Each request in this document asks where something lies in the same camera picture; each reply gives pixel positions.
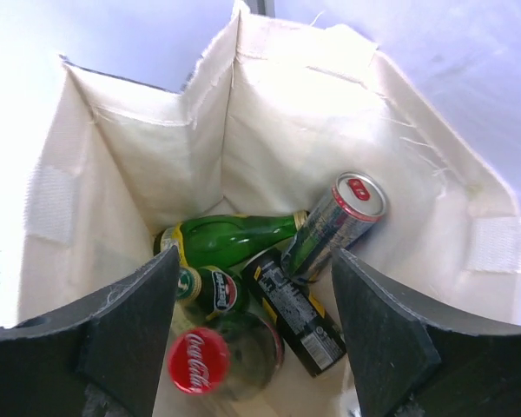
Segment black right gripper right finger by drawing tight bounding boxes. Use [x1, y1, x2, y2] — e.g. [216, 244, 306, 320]
[331, 249, 521, 416]

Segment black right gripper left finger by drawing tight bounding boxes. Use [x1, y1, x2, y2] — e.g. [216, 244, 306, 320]
[0, 248, 180, 416]

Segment dark beverage can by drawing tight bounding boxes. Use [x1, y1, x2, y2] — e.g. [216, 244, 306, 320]
[241, 248, 346, 378]

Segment green bottle red label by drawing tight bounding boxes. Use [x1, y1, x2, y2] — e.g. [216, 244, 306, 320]
[176, 266, 249, 325]

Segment cola glass bottle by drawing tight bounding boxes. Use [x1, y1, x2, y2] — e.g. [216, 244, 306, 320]
[167, 312, 285, 401]

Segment green bottle yellow label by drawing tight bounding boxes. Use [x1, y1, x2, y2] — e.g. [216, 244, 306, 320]
[153, 210, 309, 268]

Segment small white blue can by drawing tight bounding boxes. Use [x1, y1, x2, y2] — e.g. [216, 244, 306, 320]
[281, 172, 387, 285]

